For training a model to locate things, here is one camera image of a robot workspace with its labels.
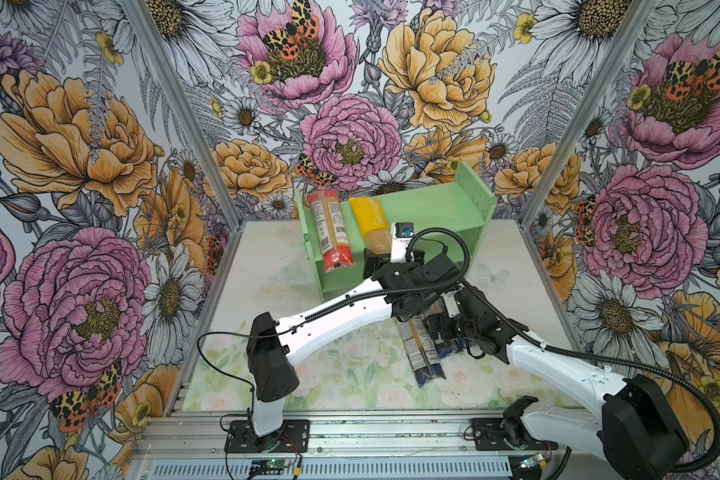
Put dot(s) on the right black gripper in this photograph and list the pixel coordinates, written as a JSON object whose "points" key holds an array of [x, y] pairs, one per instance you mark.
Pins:
{"points": [[444, 320]]}

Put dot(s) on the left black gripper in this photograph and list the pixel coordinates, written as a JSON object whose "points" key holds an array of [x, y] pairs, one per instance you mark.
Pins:
{"points": [[369, 263]]}

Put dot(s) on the yellow spaghetti bag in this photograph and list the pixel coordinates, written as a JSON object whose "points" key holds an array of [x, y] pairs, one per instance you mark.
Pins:
{"points": [[372, 223]]}

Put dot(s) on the red-ended spaghetti bag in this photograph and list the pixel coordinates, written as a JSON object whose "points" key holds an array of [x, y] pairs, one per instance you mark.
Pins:
{"points": [[332, 235]]}

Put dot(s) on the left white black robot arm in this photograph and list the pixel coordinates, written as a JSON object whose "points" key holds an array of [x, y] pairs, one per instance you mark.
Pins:
{"points": [[276, 346]]}

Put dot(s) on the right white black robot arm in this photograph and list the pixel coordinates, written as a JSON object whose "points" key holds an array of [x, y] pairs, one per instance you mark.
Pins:
{"points": [[624, 421]]}

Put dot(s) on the light green wooden shelf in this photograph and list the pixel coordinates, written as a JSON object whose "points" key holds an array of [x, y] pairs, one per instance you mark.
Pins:
{"points": [[464, 206]]}

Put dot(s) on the blue-ended spaghetti bag, right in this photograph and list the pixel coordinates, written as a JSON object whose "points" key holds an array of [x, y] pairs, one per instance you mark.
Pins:
{"points": [[445, 349]]}

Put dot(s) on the blue-ended spaghetti bag, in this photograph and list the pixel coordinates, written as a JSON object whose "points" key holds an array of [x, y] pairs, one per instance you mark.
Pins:
{"points": [[421, 351], [445, 349]]}

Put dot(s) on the blue-ended spaghetti bag, left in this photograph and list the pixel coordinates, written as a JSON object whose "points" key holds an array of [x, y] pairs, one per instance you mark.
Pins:
{"points": [[421, 351]]}

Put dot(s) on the green circuit board right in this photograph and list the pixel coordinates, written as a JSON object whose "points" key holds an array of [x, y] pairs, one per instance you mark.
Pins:
{"points": [[532, 462]]}

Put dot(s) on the green circuit board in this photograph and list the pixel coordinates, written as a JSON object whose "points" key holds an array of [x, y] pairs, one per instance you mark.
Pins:
{"points": [[268, 467], [532, 462]]}

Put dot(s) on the green circuit board left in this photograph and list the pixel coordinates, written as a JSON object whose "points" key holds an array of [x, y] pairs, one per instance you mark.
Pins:
{"points": [[268, 467]]}

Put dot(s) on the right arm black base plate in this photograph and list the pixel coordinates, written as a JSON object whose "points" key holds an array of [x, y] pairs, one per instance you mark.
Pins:
{"points": [[502, 434]]}

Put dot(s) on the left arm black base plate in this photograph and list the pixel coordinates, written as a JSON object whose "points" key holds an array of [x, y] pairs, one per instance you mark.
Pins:
{"points": [[293, 436]]}

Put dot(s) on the aluminium mounting rail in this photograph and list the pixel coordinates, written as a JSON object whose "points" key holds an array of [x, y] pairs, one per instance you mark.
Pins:
{"points": [[187, 435]]}

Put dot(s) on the right aluminium corner post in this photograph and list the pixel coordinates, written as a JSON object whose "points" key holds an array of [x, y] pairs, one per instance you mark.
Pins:
{"points": [[636, 19]]}

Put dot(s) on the aluminium corner post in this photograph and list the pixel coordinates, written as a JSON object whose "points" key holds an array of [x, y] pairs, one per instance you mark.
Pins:
{"points": [[636, 19], [161, 63]]}

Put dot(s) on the left aluminium corner post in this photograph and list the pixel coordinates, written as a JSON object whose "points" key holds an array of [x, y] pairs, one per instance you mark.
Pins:
{"points": [[161, 63]]}

